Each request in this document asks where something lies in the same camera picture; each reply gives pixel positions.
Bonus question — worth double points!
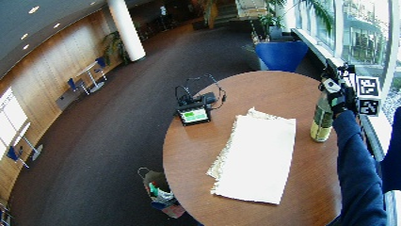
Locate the black cable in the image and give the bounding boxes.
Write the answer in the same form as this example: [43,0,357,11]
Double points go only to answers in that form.
[175,73,228,110]

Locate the open bag with items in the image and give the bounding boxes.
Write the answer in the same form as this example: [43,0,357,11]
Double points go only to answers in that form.
[138,167,188,219]

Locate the olive green bottle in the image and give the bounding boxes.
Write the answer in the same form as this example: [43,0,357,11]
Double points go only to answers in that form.
[309,89,336,143]

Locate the white marker cube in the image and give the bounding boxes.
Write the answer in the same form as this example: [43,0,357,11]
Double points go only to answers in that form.
[352,74,384,118]

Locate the small white table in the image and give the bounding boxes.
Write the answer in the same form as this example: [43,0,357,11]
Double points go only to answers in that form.
[11,121,46,162]
[76,60,108,94]

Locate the staircase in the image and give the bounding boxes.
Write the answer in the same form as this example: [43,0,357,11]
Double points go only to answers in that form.
[235,0,269,19]

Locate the green potted plant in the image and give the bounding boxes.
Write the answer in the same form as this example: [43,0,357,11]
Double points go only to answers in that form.
[100,30,132,66]

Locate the black box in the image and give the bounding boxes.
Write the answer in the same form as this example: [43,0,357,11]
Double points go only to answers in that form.
[200,91,220,105]

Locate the white pillar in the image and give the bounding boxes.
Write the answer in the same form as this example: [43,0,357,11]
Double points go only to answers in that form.
[107,0,148,63]

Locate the white cloth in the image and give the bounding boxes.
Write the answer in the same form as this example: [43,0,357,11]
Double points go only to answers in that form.
[206,106,299,206]

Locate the person's blue torso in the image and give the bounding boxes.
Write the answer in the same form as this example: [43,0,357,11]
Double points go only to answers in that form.
[380,106,401,194]

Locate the black device with green screen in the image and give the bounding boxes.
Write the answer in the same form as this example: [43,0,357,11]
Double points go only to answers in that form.
[175,105,214,127]

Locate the large blue chair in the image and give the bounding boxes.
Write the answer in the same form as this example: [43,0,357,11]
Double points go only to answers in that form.
[254,40,309,73]

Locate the small blue chair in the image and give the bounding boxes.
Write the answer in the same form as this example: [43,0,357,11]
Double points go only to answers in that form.
[6,145,32,170]
[95,56,110,80]
[67,77,92,96]

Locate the tall palm plant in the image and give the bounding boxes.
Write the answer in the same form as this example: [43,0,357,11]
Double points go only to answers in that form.
[258,0,336,34]

